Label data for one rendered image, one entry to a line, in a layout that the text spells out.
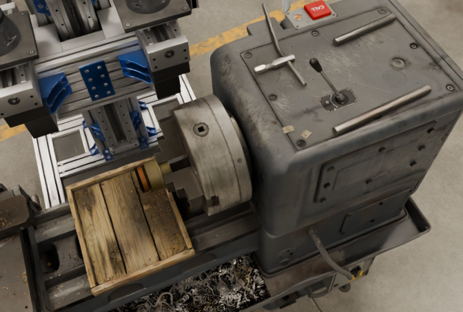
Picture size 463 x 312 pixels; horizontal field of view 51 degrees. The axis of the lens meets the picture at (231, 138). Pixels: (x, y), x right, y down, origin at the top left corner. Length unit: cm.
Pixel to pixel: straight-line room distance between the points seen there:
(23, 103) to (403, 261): 177
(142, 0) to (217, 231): 76
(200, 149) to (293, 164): 23
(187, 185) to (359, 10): 71
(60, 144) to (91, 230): 113
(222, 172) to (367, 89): 43
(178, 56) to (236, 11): 180
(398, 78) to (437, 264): 135
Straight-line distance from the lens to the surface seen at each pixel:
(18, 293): 144
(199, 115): 125
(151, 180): 131
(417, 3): 362
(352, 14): 149
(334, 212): 153
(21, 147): 295
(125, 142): 232
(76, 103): 186
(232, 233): 148
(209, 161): 120
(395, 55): 140
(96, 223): 154
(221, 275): 173
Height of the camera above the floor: 223
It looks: 55 degrees down
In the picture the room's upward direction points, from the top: 3 degrees counter-clockwise
